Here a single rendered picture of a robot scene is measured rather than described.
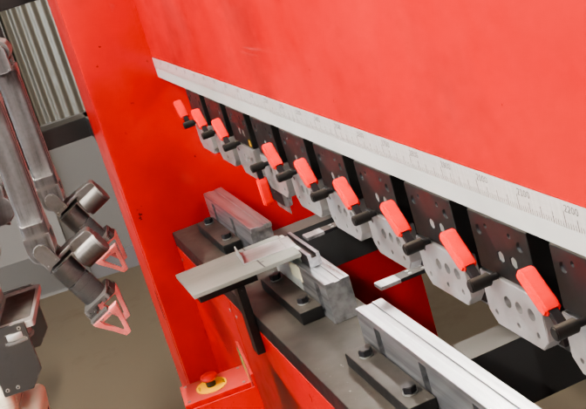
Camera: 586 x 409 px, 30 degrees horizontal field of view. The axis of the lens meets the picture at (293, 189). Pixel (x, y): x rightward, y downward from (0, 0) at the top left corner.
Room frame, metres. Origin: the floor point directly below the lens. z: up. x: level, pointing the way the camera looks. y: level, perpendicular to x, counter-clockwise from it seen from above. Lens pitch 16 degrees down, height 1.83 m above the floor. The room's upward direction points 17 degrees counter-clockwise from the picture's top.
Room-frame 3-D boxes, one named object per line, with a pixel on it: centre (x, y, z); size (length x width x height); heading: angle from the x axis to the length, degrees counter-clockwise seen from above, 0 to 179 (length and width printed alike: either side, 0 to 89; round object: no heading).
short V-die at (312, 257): (2.41, 0.02, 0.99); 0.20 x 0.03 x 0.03; 15
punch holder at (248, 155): (2.46, 0.04, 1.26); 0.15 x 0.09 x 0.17; 15
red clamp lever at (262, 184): (2.27, 0.05, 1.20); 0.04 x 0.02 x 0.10; 105
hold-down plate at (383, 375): (1.83, -0.07, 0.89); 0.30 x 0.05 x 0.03; 15
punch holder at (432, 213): (1.49, -0.22, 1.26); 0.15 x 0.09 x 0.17; 15
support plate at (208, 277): (2.40, 0.17, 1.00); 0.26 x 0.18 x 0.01; 105
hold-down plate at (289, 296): (2.38, 0.08, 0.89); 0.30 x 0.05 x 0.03; 15
